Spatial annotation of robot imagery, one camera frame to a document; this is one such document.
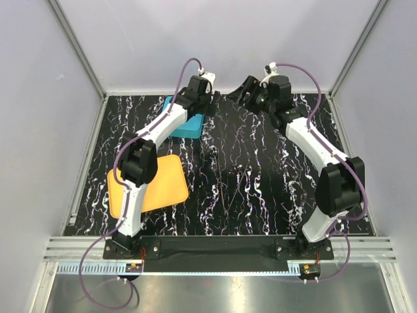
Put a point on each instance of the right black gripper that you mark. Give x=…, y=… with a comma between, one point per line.
x=250, y=86

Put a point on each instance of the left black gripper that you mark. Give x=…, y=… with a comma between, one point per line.
x=208, y=108

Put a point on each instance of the teal box lid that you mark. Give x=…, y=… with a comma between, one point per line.
x=191, y=129

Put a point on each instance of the metal tongs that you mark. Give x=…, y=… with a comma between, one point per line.
x=233, y=169

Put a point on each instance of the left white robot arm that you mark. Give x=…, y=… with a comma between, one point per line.
x=137, y=158

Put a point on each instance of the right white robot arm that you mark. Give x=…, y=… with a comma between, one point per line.
x=341, y=184

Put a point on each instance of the yellow plastic tray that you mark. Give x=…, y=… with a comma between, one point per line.
x=169, y=187

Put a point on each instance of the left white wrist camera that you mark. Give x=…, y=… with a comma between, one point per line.
x=210, y=77

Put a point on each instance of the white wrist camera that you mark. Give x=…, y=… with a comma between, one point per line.
x=210, y=77
x=270, y=70

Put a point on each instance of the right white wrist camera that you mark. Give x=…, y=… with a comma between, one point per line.
x=270, y=70

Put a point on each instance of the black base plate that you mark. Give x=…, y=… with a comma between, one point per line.
x=219, y=254

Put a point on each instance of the aluminium frame rail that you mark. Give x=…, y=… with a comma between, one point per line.
x=71, y=37

